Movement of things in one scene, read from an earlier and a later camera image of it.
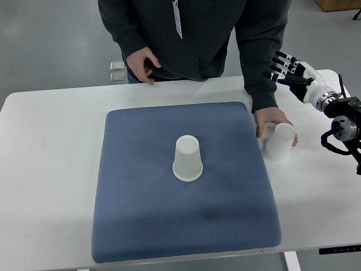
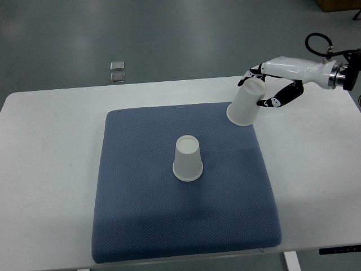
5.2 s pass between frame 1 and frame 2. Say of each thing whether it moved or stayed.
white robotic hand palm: moved
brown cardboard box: stayed
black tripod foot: stayed
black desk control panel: stayed
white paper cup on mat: stayed
